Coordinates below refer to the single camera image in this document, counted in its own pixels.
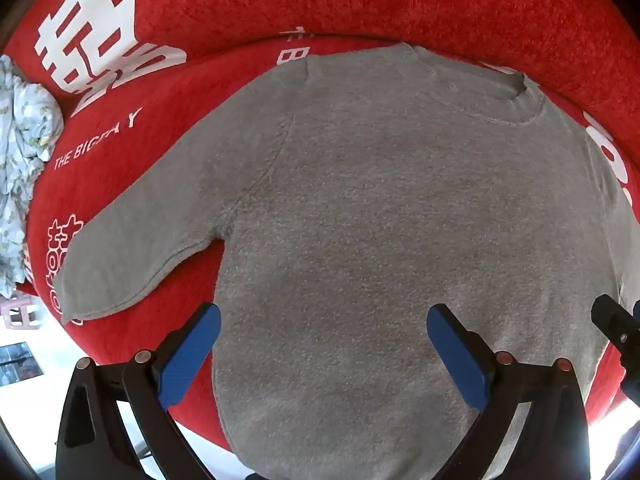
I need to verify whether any dark blue cloth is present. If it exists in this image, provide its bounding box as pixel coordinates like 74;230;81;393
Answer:
606;422;640;480

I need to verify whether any grey knit sweater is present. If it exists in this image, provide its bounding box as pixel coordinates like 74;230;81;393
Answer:
54;42;635;478

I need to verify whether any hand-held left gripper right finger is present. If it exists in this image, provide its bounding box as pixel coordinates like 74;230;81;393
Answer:
426;303;592;480

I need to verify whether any red printed sofa cover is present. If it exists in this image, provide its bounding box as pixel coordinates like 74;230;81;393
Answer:
0;0;640;453

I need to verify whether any pink plastic stool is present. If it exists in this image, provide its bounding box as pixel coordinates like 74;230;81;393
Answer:
0;294;42;332

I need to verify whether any light floral cloth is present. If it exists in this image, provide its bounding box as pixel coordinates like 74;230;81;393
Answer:
0;55;65;298

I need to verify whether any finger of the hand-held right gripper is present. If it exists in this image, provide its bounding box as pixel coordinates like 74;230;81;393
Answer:
591;294;640;401

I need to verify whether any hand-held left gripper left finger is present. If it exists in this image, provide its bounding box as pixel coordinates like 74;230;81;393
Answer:
54;302;222;480

